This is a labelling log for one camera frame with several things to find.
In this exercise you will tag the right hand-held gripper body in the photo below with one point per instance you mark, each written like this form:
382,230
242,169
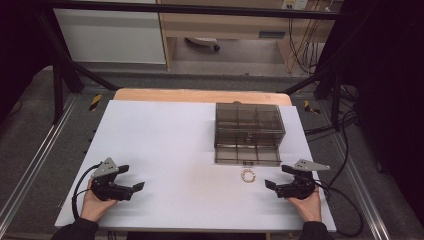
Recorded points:
300,188

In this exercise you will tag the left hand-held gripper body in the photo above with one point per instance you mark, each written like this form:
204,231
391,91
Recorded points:
110,191

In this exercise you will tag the transparent grey drawer box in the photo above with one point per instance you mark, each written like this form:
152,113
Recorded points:
248,133

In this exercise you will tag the person's left hand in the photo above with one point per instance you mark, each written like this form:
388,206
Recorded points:
93,206

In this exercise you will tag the person's right hand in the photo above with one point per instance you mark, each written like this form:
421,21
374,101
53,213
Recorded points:
310,208

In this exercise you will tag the white table mat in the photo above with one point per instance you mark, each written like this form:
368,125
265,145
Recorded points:
166,150

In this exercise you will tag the yellow black tape marker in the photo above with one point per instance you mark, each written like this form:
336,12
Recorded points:
95,102
310,107

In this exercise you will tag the dark curtain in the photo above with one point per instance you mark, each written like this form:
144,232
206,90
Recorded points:
20,50
393,100

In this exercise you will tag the white cabinet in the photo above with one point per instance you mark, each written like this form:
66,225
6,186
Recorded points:
110,36

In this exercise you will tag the office chair base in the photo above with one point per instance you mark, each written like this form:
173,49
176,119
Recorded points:
203,41

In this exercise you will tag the light wooden desk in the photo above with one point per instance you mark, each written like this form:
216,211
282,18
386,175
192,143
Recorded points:
233,26

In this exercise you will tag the aluminium rail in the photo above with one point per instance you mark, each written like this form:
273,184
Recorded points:
36,163
361,190

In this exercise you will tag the white wall socket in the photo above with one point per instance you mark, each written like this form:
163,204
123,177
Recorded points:
295,4

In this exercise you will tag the black metal frame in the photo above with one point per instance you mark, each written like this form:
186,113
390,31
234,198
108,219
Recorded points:
200,11

